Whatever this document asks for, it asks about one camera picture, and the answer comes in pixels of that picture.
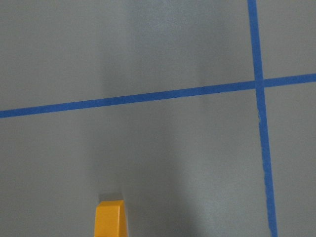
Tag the orange trapezoid block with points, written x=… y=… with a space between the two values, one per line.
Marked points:
x=110 y=219

